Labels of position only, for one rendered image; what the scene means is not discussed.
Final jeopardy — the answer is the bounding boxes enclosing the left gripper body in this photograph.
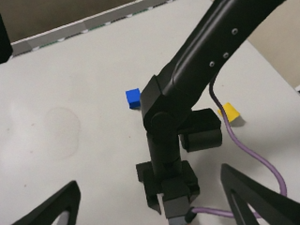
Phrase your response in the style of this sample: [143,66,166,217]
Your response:
[142,155,201,219]

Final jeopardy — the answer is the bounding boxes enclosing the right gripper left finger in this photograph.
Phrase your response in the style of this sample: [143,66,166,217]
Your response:
[11,180,82,225]

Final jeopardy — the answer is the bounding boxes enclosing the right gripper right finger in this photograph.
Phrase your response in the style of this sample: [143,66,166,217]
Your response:
[220,163,300,225]

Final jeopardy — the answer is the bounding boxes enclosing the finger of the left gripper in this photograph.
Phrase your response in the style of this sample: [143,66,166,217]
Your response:
[187,192,201,206]
[146,195,161,215]

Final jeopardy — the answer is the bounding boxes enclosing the blue cube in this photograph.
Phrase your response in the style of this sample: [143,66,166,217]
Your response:
[126,88,141,109]

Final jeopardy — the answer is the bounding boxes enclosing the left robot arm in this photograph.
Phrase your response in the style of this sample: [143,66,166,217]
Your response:
[140,0,287,165]

